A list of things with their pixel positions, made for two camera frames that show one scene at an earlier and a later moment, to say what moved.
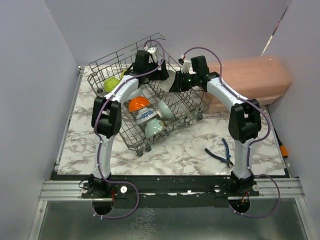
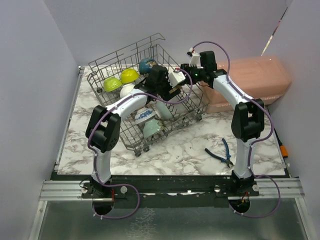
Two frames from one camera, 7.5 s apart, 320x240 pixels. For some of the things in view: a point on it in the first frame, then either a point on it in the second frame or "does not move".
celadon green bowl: (152, 127) does not move
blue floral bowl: (144, 115) does not move
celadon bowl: (164, 111) does not move
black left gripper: (160, 75) → (166, 95)
